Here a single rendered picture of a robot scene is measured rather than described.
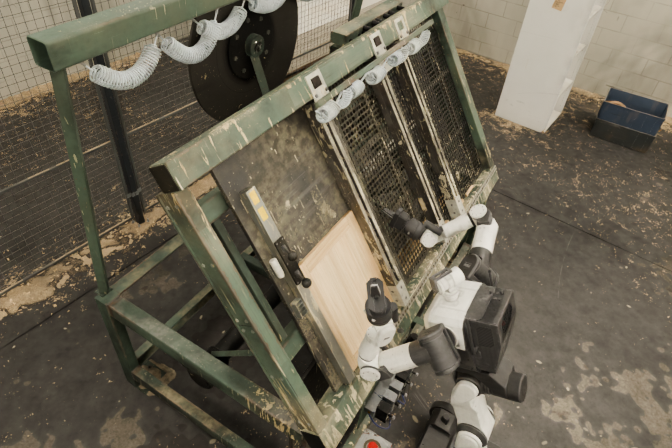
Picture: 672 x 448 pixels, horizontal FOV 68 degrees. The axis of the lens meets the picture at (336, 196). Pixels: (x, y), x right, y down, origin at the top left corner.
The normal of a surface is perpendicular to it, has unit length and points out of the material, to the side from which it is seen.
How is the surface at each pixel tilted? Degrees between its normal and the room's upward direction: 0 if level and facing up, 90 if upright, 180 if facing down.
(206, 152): 58
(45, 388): 0
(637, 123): 90
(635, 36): 90
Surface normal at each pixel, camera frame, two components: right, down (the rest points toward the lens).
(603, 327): 0.06, -0.77
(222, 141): 0.76, -0.09
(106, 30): 0.85, 0.37
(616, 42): -0.61, 0.48
